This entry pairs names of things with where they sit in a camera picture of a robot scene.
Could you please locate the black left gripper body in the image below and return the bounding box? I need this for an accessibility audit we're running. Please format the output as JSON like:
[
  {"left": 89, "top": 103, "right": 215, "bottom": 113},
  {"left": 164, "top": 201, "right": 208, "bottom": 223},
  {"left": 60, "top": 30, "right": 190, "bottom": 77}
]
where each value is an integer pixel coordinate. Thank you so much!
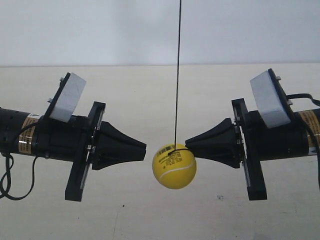
[{"left": 32, "top": 101, "right": 106, "bottom": 202}]

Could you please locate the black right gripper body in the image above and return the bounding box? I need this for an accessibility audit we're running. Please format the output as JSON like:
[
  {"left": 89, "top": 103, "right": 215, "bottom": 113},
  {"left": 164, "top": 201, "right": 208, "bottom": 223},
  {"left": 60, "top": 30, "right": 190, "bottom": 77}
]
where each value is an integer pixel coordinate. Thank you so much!
[{"left": 231, "top": 98, "right": 309, "bottom": 201}]

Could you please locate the yellow tennis ball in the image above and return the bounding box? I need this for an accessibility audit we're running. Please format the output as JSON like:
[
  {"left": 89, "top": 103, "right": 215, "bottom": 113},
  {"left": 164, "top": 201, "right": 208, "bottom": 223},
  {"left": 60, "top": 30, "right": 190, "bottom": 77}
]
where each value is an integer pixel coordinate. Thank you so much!
[{"left": 152, "top": 143, "right": 197, "bottom": 190}]

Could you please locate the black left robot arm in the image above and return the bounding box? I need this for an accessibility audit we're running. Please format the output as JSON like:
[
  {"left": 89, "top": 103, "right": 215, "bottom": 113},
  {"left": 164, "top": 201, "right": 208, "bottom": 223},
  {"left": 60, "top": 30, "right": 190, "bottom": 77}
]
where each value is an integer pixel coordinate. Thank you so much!
[{"left": 0, "top": 101, "right": 147, "bottom": 202}]

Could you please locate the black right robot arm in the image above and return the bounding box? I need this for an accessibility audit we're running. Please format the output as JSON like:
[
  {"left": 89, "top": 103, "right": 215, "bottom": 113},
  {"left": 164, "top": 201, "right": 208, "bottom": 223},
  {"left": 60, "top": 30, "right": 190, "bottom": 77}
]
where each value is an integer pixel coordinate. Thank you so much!
[{"left": 185, "top": 98, "right": 320, "bottom": 201}]

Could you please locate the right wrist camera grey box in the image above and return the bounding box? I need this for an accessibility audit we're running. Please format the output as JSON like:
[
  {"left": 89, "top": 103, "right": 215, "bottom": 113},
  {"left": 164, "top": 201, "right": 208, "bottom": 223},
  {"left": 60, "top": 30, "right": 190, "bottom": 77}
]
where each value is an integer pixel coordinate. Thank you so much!
[{"left": 250, "top": 68, "right": 295, "bottom": 129}]

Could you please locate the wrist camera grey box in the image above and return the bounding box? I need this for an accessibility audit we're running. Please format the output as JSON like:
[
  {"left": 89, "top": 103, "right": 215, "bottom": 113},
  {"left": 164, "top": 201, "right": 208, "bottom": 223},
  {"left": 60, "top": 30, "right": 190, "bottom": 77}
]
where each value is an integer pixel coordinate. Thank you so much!
[
  {"left": 47, "top": 72, "right": 87, "bottom": 123},
  {"left": 250, "top": 68, "right": 295, "bottom": 129}
]

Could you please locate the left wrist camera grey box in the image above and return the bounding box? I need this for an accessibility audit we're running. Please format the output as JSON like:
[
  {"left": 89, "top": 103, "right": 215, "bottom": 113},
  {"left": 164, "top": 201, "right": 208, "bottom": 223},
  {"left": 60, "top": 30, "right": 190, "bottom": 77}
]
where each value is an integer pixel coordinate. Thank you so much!
[{"left": 47, "top": 72, "right": 87, "bottom": 123}]

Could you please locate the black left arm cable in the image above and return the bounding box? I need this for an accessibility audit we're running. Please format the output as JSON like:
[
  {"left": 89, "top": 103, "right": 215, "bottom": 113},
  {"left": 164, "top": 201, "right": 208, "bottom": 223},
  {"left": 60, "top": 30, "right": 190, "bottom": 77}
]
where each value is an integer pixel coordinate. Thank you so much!
[{"left": 0, "top": 117, "right": 38, "bottom": 200}]

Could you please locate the thin black hanging string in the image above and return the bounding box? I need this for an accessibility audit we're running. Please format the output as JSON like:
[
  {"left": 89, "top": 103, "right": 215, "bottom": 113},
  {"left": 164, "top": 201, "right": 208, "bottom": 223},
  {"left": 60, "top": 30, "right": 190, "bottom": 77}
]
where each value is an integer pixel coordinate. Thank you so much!
[{"left": 173, "top": 0, "right": 183, "bottom": 151}]

